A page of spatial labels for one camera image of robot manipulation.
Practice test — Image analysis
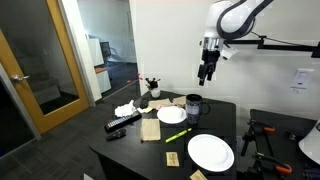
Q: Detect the white round plate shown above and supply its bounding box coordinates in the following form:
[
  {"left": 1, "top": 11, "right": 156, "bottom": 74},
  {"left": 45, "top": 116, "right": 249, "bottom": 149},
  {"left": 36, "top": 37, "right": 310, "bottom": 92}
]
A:
[
  {"left": 187, "top": 133, "right": 235, "bottom": 173},
  {"left": 156, "top": 105, "right": 188, "bottom": 125}
]

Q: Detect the yellow sticky note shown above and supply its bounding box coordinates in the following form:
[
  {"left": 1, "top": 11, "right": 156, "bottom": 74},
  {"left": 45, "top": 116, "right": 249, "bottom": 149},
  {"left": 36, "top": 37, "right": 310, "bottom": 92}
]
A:
[
  {"left": 165, "top": 151, "right": 180, "bottom": 168},
  {"left": 189, "top": 169, "right": 208, "bottom": 180}
]

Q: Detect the black remote control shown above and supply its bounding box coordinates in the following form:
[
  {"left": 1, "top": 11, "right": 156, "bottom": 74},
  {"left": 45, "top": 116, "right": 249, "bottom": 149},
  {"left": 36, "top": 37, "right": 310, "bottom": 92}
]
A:
[{"left": 138, "top": 97, "right": 150, "bottom": 110}]

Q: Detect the white bowl vase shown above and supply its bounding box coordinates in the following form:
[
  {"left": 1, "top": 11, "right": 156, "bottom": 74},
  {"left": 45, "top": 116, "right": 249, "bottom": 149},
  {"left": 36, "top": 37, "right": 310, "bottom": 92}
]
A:
[{"left": 150, "top": 87, "right": 162, "bottom": 99}]

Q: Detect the black office chair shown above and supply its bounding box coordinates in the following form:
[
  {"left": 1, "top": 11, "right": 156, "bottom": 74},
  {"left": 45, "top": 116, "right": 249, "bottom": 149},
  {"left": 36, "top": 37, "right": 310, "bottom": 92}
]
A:
[{"left": 99, "top": 41, "right": 116, "bottom": 65}]

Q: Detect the small black remote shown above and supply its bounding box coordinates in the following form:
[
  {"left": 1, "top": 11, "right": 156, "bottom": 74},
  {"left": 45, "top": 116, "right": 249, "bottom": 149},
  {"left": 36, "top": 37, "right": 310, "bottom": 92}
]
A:
[{"left": 105, "top": 128, "right": 128, "bottom": 142}]

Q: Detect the white wall switch panel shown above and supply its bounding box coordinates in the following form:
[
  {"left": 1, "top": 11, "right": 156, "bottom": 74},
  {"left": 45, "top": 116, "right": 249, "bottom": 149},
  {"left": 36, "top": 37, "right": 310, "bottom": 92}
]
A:
[{"left": 289, "top": 67, "right": 316, "bottom": 92}]

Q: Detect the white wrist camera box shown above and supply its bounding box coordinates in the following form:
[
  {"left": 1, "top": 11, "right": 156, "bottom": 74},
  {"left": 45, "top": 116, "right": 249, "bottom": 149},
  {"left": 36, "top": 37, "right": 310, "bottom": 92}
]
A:
[{"left": 199, "top": 39, "right": 241, "bottom": 61}]

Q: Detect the wooden door with glass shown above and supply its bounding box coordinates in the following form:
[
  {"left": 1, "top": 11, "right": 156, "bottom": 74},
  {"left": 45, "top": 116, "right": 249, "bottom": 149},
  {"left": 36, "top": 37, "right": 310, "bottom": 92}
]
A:
[{"left": 0, "top": 0, "right": 91, "bottom": 135}]

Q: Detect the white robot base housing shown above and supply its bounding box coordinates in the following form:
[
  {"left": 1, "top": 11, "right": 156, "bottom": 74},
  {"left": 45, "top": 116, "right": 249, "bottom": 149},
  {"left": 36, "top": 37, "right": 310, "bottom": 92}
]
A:
[{"left": 297, "top": 119, "right": 320, "bottom": 166}]

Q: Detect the white cabinet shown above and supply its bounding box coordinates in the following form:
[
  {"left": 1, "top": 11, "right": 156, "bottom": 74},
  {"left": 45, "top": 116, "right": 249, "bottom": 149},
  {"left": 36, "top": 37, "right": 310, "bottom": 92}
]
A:
[{"left": 86, "top": 33, "right": 113, "bottom": 95}]

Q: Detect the black speckled mug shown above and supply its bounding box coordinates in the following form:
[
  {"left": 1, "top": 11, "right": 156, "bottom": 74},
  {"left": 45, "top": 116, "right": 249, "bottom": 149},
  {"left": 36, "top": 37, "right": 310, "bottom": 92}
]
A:
[{"left": 185, "top": 93, "right": 211, "bottom": 125}]

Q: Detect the orange handled bar clamp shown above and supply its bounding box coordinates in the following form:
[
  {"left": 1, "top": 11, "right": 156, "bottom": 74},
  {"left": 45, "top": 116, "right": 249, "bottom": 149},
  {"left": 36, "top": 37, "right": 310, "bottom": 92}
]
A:
[
  {"left": 252, "top": 152, "right": 294, "bottom": 175},
  {"left": 240, "top": 119, "right": 277, "bottom": 158}
]

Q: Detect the thin black cable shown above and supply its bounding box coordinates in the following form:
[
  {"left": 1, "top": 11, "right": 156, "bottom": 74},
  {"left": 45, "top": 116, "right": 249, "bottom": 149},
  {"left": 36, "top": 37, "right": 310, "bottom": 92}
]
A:
[{"left": 249, "top": 30, "right": 320, "bottom": 47}]

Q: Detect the brown paper bag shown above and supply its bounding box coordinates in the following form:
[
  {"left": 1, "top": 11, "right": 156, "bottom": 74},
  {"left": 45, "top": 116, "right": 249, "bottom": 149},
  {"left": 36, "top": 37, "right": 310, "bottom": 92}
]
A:
[
  {"left": 172, "top": 95, "right": 187, "bottom": 108},
  {"left": 147, "top": 97, "right": 173, "bottom": 110}
]

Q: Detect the white paper napkin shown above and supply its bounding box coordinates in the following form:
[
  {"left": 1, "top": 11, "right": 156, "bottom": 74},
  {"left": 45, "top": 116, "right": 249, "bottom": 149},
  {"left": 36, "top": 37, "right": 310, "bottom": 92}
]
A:
[{"left": 136, "top": 106, "right": 154, "bottom": 115}]

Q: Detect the black perforated breadboard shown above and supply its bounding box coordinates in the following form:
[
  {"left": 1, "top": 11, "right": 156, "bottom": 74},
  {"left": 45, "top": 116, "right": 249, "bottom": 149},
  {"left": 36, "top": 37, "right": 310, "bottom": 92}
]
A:
[{"left": 248, "top": 108, "right": 320, "bottom": 180}]

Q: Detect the long remote with grey buttons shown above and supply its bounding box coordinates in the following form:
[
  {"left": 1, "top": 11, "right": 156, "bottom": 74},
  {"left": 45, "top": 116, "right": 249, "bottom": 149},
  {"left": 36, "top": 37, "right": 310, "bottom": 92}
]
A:
[{"left": 104, "top": 111, "right": 143, "bottom": 133}]

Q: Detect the silver door handle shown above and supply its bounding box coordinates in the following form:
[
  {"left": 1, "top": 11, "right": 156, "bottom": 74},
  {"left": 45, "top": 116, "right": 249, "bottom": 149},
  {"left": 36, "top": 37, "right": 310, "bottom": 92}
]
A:
[{"left": 10, "top": 74, "right": 31, "bottom": 83}]

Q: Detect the green highlighter marker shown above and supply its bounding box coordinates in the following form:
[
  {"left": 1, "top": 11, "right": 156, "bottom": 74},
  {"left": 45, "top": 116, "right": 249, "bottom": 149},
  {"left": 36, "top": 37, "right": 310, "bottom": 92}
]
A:
[{"left": 165, "top": 127, "right": 193, "bottom": 144}]

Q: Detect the beige napkin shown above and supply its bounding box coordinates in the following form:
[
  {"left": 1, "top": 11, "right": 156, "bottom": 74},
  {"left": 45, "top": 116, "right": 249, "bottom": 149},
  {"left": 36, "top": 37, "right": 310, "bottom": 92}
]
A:
[{"left": 140, "top": 118, "right": 162, "bottom": 142}]

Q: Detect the crumpled white tissue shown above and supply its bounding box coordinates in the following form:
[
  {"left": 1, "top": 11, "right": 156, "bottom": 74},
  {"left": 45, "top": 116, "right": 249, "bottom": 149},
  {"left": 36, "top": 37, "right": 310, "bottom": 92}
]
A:
[{"left": 114, "top": 99, "right": 137, "bottom": 118}]

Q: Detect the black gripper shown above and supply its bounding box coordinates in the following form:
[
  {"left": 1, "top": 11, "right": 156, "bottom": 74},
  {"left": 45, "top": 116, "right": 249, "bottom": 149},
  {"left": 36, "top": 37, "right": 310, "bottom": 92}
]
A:
[{"left": 198, "top": 49, "right": 221, "bottom": 87}]

